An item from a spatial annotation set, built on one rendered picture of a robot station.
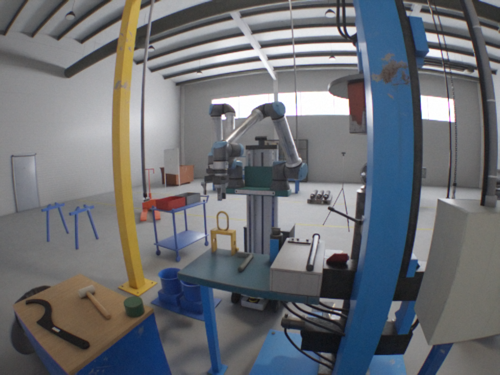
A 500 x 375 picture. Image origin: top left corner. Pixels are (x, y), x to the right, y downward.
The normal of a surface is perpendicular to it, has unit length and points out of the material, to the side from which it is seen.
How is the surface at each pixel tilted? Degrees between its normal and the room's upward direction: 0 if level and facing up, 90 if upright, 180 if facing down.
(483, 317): 90
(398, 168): 90
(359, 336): 90
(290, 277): 90
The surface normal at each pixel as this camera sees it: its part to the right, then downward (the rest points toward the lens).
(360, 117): -0.80, 0.10
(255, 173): -0.37, 0.14
